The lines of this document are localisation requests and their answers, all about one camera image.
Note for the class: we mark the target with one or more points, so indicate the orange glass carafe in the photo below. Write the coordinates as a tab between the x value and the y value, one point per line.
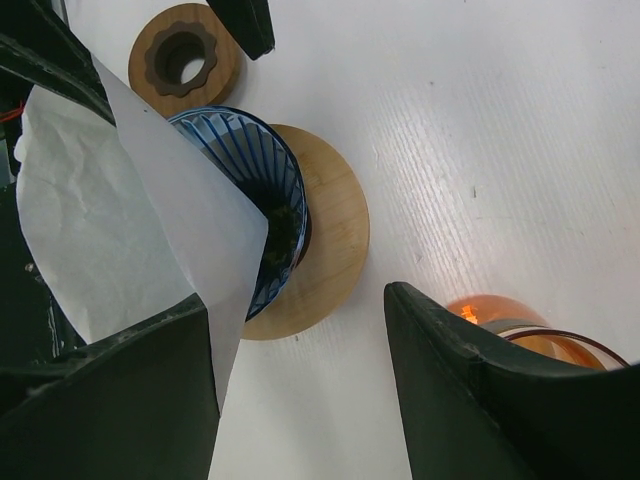
519	324

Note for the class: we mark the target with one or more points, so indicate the blue glass dripper cone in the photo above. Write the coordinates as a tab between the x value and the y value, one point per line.
257	160

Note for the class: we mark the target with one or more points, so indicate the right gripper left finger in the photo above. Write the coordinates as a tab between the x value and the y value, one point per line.
139	404

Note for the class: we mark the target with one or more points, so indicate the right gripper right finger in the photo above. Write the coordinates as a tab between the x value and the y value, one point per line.
476	406

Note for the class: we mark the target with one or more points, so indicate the dark wooden ring holder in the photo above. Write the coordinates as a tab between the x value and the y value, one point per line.
184	58

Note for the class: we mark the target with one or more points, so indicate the light wooden ring holder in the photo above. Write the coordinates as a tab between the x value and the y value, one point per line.
338	245

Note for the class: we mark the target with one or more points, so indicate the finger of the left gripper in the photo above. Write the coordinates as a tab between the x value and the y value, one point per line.
39	47
249	23

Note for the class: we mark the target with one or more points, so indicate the white paper coffee filter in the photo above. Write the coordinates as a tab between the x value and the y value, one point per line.
126	218

